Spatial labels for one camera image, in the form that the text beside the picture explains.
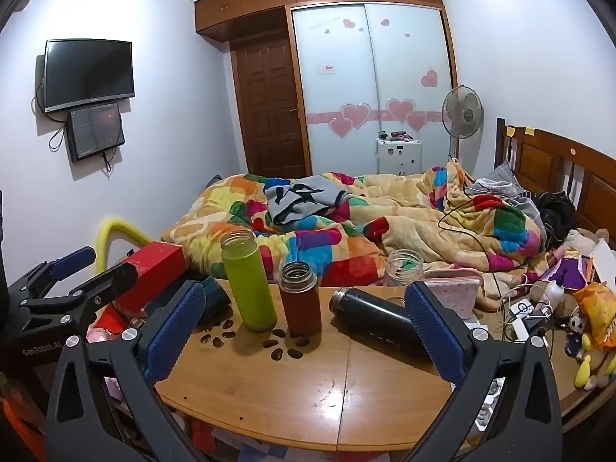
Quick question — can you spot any black bottle cup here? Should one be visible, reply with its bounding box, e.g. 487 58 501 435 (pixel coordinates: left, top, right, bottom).
329 286 425 348

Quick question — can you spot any beige plush toy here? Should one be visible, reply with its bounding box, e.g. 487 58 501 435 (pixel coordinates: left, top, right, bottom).
562 228 613 257

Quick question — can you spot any brown bottle cup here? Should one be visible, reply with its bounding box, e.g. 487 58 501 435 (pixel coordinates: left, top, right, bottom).
279 261 322 338

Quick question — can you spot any standing electric fan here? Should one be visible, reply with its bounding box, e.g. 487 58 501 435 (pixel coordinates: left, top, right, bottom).
441 85 485 162

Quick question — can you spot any yellow foam tube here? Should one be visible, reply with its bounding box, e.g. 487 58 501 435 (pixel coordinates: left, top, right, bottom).
95 218 153 276

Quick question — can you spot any black cloth bag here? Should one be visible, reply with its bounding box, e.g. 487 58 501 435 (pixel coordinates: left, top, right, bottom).
536 191 579 247

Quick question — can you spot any wooden bed headboard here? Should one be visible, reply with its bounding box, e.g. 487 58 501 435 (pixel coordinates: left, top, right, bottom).
495 117 616 252

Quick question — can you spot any green bottle cup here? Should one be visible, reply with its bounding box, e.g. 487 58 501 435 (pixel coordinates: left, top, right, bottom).
220 229 279 333

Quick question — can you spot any black wall television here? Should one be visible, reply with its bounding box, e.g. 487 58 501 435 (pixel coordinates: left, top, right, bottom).
43 38 136 114

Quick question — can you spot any clear glass jar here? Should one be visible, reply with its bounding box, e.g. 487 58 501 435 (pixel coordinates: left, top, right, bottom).
385 249 425 290

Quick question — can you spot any small white plastic bottle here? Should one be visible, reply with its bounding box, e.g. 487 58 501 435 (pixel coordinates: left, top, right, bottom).
543 280 567 307

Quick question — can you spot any red box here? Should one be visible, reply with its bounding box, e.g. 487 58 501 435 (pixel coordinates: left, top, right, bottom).
112 243 188 315

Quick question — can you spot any colourful patchwork blanket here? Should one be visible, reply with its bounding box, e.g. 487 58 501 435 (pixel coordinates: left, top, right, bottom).
161 161 547 290

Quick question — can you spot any wooden wardrobe with heart stickers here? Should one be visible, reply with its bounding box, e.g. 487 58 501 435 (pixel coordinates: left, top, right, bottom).
194 0 459 180

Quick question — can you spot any white power strip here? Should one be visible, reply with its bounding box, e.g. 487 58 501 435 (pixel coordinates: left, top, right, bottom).
504 298 550 343

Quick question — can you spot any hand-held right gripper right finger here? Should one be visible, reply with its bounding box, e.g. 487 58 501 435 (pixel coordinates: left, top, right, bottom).
403 281 563 462

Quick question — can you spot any yellow plush toy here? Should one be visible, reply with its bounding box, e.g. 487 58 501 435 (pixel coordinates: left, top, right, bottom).
574 332 608 392

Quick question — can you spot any small black monitor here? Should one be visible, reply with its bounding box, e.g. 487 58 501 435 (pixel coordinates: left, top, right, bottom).
66 102 126 163

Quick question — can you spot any grey striped pillow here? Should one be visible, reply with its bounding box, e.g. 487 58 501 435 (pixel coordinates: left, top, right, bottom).
466 161 546 233

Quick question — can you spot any orange snack bag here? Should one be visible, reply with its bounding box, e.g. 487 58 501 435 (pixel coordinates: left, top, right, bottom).
572 281 616 353

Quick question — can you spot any white paper sheet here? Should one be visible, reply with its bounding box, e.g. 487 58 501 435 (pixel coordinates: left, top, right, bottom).
589 239 616 286

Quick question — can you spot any grey and black garment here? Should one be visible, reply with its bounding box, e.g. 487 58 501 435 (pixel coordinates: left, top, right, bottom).
263 175 355 226

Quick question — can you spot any black cable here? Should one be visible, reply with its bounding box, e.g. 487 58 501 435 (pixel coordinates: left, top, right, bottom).
436 191 513 257

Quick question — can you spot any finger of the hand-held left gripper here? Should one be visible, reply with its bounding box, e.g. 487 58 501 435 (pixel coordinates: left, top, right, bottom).
19 262 143 334
8 245 97 300

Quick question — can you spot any dark teal pouch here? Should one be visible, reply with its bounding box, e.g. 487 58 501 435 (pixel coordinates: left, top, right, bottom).
199 276 235 324

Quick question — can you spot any small white cabinet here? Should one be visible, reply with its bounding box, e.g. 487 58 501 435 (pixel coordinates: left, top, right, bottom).
375 137 425 176

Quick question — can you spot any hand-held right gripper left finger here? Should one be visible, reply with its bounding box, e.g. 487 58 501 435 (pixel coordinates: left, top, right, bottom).
45 280 213 462

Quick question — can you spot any purple dressed doll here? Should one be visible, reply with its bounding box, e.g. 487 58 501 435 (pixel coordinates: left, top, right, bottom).
543 245 598 290

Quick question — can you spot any brown wooden door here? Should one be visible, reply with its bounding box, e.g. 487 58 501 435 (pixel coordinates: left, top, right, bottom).
229 33 309 180

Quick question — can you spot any pink dotted pouch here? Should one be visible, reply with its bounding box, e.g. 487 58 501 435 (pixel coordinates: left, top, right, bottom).
423 269 485 319

